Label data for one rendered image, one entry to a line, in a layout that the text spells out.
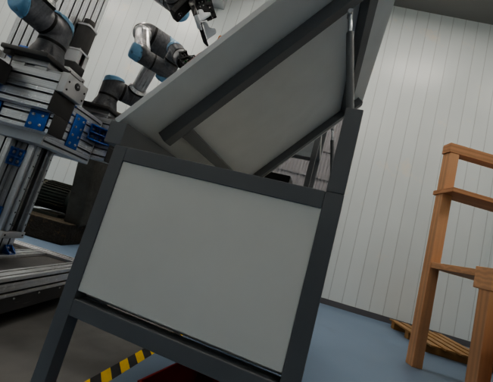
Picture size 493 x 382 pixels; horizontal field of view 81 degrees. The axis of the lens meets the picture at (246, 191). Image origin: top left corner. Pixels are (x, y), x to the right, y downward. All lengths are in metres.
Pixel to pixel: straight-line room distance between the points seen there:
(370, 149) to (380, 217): 1.09
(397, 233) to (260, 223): 4.40
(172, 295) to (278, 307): 0.24
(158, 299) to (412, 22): 6.10
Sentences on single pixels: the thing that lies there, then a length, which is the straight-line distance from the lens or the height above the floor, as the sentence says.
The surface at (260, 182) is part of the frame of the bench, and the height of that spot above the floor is 0.79.
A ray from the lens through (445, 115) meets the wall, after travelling 5.76.
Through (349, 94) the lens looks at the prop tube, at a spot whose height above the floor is 1.12.
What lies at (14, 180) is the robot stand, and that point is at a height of 0.61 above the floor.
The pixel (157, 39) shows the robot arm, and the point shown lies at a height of 1.57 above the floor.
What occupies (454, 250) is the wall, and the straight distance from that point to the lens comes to 5.37.
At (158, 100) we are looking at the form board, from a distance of 0.88.
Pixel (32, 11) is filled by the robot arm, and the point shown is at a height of 1.29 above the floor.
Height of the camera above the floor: 0.66
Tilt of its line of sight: 8 degrees up
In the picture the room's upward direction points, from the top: 16 degrees clockwise
